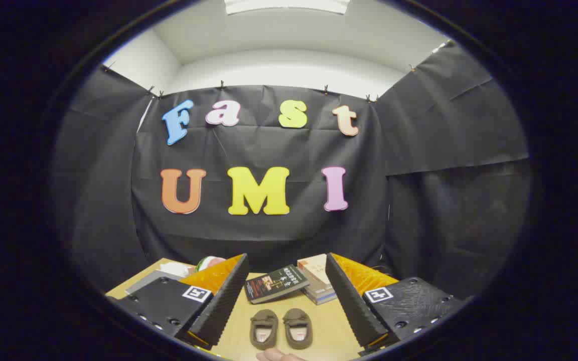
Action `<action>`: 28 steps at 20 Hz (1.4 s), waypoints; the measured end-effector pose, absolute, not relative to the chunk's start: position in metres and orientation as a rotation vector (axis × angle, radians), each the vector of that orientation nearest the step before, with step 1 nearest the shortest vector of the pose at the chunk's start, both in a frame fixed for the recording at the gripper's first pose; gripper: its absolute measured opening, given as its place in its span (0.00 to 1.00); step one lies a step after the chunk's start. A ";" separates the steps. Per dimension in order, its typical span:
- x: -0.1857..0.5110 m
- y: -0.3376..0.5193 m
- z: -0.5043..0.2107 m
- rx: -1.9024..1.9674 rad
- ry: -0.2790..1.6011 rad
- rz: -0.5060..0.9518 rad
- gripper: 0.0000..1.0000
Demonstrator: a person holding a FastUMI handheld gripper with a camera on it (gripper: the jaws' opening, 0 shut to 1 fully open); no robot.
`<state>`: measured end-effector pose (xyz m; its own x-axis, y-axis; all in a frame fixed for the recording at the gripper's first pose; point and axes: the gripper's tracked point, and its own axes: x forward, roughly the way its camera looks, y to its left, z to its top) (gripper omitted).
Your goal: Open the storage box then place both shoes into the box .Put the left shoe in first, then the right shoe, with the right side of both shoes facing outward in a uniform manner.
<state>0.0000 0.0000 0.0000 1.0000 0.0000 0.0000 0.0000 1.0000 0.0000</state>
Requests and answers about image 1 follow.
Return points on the watermelon slice plush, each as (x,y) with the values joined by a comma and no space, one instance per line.
(208,261)

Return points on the ceiling light panel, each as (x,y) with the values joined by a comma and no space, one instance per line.
(289,5)

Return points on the cream fabric storage box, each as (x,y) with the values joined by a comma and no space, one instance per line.
(151,282)

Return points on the black backdrop cloth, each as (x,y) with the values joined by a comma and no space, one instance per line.
(269,150)

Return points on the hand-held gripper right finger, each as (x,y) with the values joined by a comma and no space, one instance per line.
(351,306)

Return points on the blue-edged book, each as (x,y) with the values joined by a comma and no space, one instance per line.
(321,297)

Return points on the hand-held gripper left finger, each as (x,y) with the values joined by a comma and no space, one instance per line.
(224,301)

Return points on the beige book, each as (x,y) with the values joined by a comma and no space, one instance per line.
(314,271)

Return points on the brown fuzzy shoe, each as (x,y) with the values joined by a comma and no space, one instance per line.
(296,318)
(264,321)

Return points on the dark paperback book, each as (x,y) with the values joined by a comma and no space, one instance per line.
(274,283)

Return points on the white plush toy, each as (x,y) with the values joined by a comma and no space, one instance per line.
(173,269)

